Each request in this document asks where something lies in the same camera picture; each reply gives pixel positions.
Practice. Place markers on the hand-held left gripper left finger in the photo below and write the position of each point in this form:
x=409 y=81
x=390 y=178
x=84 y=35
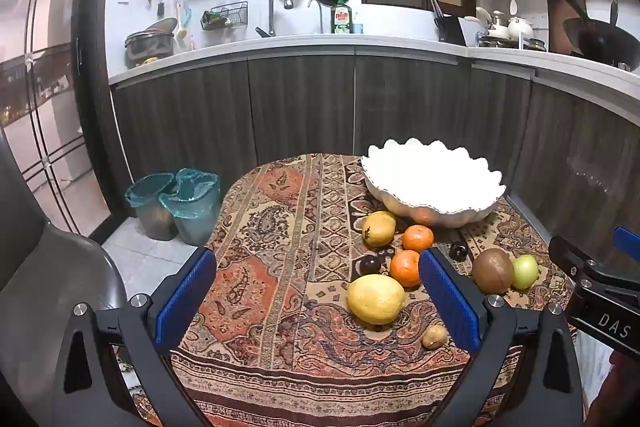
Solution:
x=185 y=302

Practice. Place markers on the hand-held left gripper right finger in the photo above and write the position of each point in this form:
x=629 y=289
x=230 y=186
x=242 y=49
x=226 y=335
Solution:
x=450 y=302

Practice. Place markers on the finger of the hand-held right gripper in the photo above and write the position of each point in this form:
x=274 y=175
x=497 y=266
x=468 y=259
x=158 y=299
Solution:
x=567 y=253
x=629 y=240

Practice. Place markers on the small brown longan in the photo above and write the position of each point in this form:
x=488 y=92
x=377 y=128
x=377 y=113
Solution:
x=434 y=337

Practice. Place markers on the green apple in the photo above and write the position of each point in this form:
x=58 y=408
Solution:
x=526 y=272

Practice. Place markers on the brown kiwi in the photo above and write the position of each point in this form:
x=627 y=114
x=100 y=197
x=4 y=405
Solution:
x=493 y=272

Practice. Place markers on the yellow lemon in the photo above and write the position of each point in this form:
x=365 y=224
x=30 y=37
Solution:
x=376 y=299

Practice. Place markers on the white scalloped bowl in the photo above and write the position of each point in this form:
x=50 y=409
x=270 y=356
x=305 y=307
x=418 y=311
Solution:
x=430 y=179

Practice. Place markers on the person's right forearm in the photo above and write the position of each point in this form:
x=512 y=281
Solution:
x=620 y=397

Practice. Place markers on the dark plum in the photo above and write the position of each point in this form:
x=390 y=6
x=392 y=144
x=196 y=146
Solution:
x=458 y=251
x=370 y=265

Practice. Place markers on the orange mandarin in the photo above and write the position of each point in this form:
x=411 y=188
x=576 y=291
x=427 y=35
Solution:
x=405 y=269
x=418 y=239

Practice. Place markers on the trash bin with teal bag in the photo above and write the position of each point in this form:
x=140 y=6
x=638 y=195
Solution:
x=150 y=212
x=192 y=212

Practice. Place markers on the yellow pear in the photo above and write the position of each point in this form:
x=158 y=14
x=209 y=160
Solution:
x=378 y=229

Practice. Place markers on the patterned tablecloth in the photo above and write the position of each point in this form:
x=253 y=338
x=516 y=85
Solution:
x=290 y=257

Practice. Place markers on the black wok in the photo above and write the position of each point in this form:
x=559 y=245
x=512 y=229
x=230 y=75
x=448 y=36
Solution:
x=605 y=42

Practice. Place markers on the dark wood base cabinets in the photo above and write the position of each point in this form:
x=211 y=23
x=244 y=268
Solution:
x=300 y=107

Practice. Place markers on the brown cutting board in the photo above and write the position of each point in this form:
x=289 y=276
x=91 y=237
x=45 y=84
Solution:
x=557 y=17

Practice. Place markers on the glass sliding door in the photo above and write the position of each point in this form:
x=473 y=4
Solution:
x=45 y=97

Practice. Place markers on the black knife block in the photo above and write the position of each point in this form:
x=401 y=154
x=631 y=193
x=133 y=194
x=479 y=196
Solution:
x=450 y=29

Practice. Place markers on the dish brush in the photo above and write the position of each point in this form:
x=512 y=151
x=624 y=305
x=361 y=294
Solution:
x=182 y=27

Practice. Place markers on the white kitchen countertop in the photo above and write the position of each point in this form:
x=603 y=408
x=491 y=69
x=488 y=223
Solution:
x=300 y=44

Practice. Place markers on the green dish soap bottle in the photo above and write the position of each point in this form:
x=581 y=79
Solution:
x=341 y=19

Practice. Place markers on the tall chrome faucet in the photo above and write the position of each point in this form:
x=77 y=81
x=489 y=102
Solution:
x=272 y=7

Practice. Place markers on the small chrome faucet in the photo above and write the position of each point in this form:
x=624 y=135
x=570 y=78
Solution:
x=320 y=14

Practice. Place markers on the dark door frame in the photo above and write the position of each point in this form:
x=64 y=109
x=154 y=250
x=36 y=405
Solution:
x=92 y=57

